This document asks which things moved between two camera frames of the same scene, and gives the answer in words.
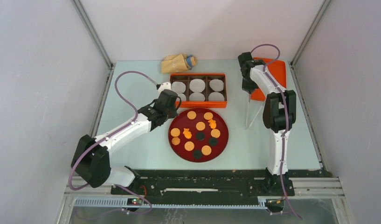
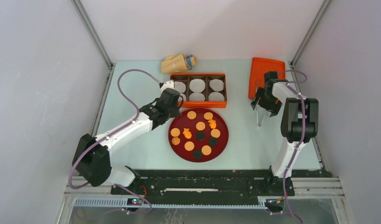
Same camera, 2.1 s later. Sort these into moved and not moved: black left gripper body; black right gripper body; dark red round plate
Moved: black right gripper body
Not moved: dark red round plate; black left gripper body
